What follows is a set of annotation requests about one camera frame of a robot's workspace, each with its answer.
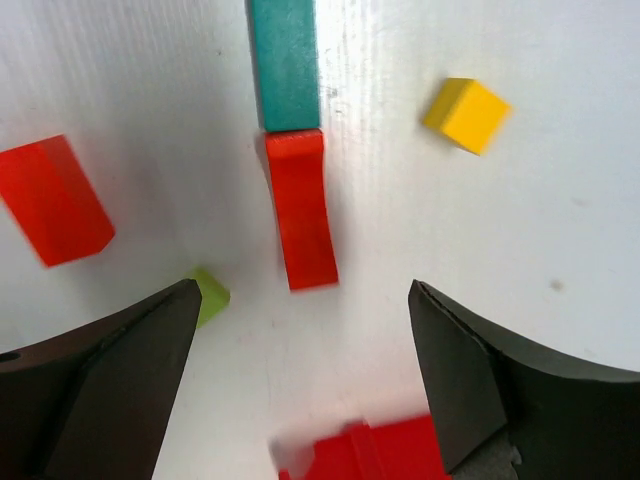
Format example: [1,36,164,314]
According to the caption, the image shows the red plastic bin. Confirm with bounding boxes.
[278,414,451,479]

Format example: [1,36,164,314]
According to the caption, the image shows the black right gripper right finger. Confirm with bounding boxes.
[408,281,639,479]

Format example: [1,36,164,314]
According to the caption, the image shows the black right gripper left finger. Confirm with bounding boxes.
[1,279,202,479]

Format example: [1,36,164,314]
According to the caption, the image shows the red arch wood block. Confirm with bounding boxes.
[265,129,339,291]

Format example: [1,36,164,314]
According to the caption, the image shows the yellow cube wood block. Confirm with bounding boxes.
[423,78,511,155]

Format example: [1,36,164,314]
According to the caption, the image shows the green rectangular wood block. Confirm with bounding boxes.
[188,267,231,328]

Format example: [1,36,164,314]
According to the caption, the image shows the teal long wood block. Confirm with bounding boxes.
[250,0,320,132]

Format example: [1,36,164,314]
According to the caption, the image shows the red rectangular wood block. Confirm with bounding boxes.
[1,135,115,267]

